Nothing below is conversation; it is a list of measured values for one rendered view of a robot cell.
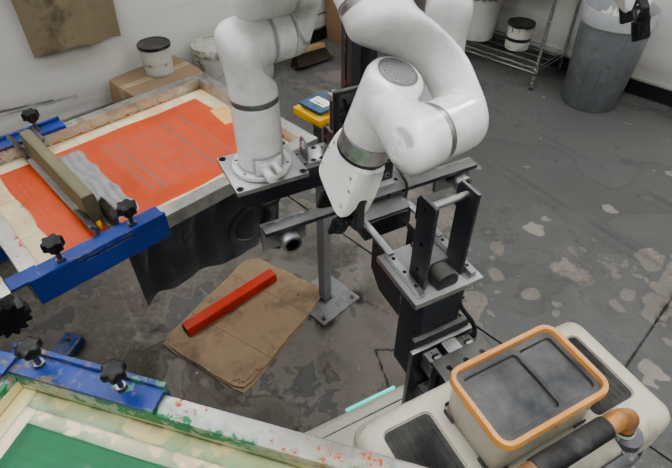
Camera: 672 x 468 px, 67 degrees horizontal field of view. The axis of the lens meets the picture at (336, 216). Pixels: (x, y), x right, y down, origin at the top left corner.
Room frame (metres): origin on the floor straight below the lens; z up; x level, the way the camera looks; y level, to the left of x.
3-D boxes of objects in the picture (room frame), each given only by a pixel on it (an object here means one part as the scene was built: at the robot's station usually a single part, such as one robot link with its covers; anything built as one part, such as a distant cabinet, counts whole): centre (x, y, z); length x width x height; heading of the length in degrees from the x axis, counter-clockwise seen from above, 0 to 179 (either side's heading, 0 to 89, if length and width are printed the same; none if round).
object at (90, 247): (0.79, 0.51, 0.98); 0.30 x 0.05 x 0.07; 134
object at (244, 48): (0.89, 0.15, 1.37); 0.13 x 0.10 x 0.16; 126
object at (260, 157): (0.87, 0.15, 1.21); 0.16 x 0.13 x 0.15; 27
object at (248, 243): (1.07, 0.37, 0.79); 0.46 x 0.09 x 0.33; 134
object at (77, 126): (1.16, 0.54, 0.97); 0.79 x 0.58 x 0.04; 134
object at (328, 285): (1.47, 0.05, 0.48); 0.22 x 0.22 x 0.96; 44
